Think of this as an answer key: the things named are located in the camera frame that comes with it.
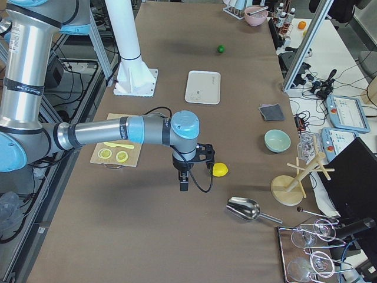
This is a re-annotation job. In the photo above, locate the wooden mug tree stand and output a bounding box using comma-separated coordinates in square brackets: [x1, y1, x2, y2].
[270, 136, 335, 206]

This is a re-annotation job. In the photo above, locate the grey folded cloth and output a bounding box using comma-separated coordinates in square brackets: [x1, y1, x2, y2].
[259, 104, 285, 121]

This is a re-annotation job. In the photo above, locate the silver metal scoop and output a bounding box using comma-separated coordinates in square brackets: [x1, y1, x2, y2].
[226, 196, 283, 224]

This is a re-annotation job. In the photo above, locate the lemon slice left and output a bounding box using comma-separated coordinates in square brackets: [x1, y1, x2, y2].
[97, 148, 113, 159]

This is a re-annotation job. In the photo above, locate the lemon slice right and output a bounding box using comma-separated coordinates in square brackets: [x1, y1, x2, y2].
[115, 150, 129, 163]

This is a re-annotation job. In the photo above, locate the lemon slice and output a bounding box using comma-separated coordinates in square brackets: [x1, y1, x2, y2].
[115, 150, 129, 163]
[97, 148, 113, 159]

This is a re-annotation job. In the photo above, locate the black monitor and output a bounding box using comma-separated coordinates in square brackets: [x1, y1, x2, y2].
[319, 137, 376, 219]

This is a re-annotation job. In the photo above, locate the yellow lemon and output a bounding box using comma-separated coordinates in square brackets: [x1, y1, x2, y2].
[212, 162, 229, 177]

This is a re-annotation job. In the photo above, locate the teach pendant lower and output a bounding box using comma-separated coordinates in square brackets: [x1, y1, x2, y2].
[320, 127, 359, 162]

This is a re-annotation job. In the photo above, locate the teach pendant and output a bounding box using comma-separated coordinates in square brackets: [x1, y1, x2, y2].
[320, 127, 359, 162]
[326, 95, 371, 133]

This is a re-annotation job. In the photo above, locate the pink bowl with ice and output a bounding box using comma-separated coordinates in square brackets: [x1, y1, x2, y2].
[244, 6, 268, 27]

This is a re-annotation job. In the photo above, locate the copper wire bottle rack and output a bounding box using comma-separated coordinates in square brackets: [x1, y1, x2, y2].
[272, 2, 296, 40]

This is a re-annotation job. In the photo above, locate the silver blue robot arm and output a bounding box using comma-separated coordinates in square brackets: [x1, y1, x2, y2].
[1, 1, 215, 191]

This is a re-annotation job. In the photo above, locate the teach pendant upper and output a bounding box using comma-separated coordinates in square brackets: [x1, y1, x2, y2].
[326, 95, 371, 133]

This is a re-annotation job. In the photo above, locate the lower wine glass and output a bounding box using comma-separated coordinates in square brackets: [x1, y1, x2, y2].
[287, 251, 335, 282]

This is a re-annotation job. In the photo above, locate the green lime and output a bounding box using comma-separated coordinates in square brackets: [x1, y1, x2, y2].
[217, 45, 225, 54]

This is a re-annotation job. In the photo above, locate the aluminium frame post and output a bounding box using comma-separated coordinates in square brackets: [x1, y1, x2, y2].
[282, 0, 333, 92]

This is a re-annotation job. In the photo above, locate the wine glass rack tray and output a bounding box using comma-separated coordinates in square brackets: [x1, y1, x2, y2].
[277, 227, 353, 282]

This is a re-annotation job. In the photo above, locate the wooden cutting board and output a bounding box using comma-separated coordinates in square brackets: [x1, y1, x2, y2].
[90, 113, 142, 168]

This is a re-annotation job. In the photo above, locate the clear plastic container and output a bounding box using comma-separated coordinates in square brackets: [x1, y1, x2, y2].
[297, 133, 318, 162]

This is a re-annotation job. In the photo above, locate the orange fruit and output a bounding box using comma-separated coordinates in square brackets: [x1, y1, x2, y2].
[297, 21, 306, 30]

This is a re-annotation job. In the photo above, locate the yellow plastic knife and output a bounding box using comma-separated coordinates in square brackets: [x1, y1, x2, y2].
[104, 142, 135, 149]

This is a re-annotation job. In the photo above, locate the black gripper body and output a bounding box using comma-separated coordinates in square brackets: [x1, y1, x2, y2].
[171, 143, 215, 176]

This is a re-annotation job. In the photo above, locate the mint green bowl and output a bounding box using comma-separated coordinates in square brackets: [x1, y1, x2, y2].
[264, 129, 291, 153]

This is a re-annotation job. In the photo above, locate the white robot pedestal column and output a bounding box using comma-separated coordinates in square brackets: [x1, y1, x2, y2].
[105, 0, 158, 97]

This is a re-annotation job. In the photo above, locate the white rabbit tray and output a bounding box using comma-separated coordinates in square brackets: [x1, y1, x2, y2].
[184, 70, 221, 105]

